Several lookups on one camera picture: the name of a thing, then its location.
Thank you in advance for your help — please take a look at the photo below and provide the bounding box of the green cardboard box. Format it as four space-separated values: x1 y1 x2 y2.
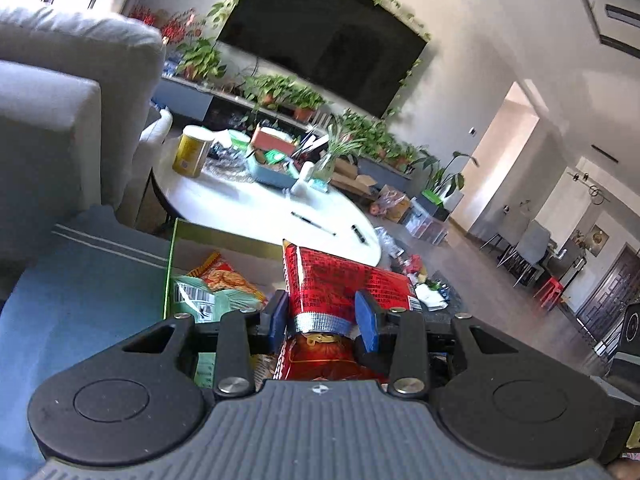
161 217 288 323

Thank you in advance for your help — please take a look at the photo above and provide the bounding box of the long black pen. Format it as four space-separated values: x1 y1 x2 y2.
291 211 337 237

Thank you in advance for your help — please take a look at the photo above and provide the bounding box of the blue tray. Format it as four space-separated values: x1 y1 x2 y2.
245 152 301 187

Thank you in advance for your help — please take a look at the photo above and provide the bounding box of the brown cardboard box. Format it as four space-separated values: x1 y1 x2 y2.
372 185 413 223

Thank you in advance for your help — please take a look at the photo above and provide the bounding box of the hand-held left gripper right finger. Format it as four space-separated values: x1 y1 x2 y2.
353 289 522 399

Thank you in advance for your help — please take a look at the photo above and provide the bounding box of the spider plant in glass vase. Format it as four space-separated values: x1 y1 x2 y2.
312 132 361 183

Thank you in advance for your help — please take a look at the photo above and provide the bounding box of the red box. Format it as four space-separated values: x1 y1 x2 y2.
250 125 296 156

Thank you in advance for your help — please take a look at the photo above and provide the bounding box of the potted green plant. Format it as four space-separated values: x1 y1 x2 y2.
175 37 228 81
340 110 431 168
242 74 326 121

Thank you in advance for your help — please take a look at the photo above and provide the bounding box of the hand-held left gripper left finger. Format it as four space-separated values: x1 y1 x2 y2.
121 289 291 397

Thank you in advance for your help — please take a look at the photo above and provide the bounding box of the open cardboard box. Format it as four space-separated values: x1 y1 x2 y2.
330 157 378 196

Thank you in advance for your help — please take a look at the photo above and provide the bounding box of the white round table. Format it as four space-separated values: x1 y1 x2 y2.
150 157 383 267

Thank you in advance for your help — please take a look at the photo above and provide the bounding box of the red crinkled chips bag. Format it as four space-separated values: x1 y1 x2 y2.
272 332 396 386

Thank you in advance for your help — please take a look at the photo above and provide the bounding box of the green yellow snack packet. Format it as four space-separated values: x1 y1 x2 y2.
171 275 266 391

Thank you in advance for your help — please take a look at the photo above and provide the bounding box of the red plastic stool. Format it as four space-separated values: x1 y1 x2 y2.
534 277 565 311

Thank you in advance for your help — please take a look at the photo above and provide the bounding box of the large leaf potted plant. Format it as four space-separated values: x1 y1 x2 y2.
425 151 478 201

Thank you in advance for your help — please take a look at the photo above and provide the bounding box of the clear plastic storage box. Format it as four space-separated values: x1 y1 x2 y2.
400 200 451 246

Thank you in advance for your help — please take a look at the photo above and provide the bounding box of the black television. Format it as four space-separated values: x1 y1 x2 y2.
217 0 432 120

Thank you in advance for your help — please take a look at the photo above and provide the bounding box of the red yellow chip bag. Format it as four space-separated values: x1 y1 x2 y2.
189 251 268 306

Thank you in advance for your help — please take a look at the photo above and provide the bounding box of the grey dining chair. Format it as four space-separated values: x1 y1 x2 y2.
482 220 551 288

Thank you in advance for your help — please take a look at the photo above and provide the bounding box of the grey sofa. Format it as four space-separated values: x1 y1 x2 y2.
0 6 166 261

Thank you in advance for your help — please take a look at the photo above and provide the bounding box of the dark panelled door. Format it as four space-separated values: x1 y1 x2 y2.
575 242 640 346

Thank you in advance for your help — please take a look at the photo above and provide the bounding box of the white bottle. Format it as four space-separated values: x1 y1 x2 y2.
291 161 316 196

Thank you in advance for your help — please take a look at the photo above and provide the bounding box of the grey television cabinet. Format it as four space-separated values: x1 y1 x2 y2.
152 72 416 181

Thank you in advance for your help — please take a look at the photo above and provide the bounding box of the blue mat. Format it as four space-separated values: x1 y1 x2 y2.
0 205 173 480

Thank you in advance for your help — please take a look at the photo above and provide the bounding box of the red flower decoration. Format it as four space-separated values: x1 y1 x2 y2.
127 5 206 43

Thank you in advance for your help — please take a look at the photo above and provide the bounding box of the yellow canister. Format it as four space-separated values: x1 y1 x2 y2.
171 126 213 179

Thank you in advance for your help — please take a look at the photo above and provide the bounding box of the red foil snack packet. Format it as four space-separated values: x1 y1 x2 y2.
281 239 425 337

